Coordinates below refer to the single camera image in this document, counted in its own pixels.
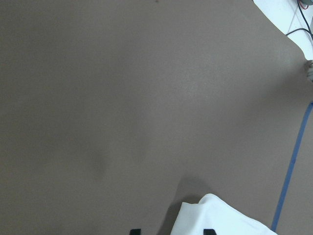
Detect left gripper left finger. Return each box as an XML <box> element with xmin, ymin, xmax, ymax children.
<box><xmin>130</xmin><ymin>229</ymin><xmax>141</xmax><ymax>235</ymax></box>

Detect white long-sleeve printed shirt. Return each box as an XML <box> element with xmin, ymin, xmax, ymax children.
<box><xmin>171</xmin><ymin>193</ymin><xmax>275</xmax><ymax>235</ymax></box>

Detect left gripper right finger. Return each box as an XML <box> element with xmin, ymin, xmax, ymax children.
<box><xmin>203</xmin><ymin>229</ymin><xmax>217</xmax><ymax>235</ymax></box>

